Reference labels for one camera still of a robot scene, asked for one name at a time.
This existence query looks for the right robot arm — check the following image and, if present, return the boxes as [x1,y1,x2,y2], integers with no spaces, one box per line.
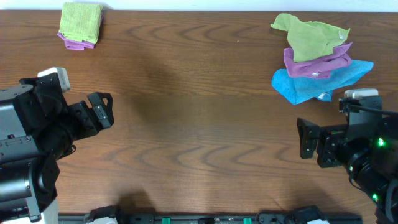
[297,96,397,223]

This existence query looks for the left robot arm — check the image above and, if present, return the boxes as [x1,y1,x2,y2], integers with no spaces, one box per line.
[1,73,114,223]

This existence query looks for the blue cloth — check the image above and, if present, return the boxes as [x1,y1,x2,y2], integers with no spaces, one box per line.
[271,60,374,105]

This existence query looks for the light green cloth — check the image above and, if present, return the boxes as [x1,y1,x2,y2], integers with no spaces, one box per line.
[58,2,103,44]

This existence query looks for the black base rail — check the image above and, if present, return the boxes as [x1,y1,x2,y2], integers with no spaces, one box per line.
[58,206,363,224]

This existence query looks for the olive green cloth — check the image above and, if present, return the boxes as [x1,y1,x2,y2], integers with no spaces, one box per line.
[271,13,350,62]

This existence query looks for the crumpled purple cloth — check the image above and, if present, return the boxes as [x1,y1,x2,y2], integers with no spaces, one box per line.
[284,42,352,79]

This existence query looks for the folded purple cloth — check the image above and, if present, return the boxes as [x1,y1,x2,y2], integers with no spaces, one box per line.
[57,12,104,51]

